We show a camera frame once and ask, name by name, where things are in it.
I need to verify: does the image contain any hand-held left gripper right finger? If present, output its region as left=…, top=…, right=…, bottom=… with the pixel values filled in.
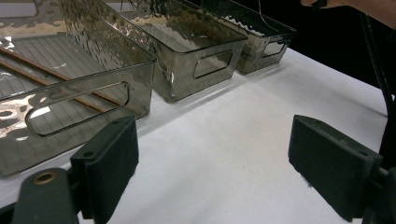
left=288, top=114, right=384, bottom=222

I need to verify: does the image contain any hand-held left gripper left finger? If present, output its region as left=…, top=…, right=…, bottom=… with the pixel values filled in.
left=70, top=115, right=140, bottom=224

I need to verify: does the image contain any brown wooden chopstick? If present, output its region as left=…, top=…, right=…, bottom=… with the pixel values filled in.
left=0, top=58, right=108, bottom=114
left=0, top=46, right=126, bottom=106

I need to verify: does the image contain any smoky clear plastic bin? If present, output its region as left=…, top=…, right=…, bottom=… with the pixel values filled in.
left=102, top=0, right=249, bottom=104
left=199, top=0, right=297, bottom=76
left=0, top=0, right=157, bottom=179

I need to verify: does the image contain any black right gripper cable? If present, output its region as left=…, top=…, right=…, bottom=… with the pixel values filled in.
left=359, top=12, right=396, bottom=171

